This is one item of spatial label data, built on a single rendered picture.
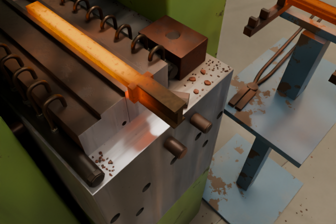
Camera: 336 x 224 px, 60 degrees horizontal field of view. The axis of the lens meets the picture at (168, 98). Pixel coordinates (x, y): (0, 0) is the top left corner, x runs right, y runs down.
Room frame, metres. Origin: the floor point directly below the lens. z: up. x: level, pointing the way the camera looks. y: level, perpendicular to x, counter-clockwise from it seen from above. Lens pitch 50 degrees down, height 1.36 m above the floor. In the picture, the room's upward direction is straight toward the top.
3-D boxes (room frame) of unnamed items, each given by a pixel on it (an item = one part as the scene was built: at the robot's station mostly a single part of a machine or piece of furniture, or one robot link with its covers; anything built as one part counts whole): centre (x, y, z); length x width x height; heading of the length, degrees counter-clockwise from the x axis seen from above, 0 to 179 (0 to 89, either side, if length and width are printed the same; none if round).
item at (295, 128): (0.58, -0.37, 0.69); 0.40 x 0.30 x 0.02; 134
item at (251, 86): (0.73, -0.39, 0.70); 0.60 x 0.04 x 0.01; 139
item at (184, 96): (0.36, -0.02, 0.92); 0.04 x 0.03 x 0.01; 79
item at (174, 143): (0.28, -0.01, 0.87); 0.04 x 0.03 x 0.03; 47
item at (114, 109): (0.45, 0.22, 0.96); 0.42 x 0.20 x 0.09; 47
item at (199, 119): (0.34, -0.07, 0.87); 0.04 x 0.03 x 0.03; 47
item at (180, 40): (0.48, -0.01, 0.95); 0.12 x 0.09 x 0.07; 47
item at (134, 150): (0.50, 0.19, 0.69); 0.56 x 0.38 x 0.45; 47
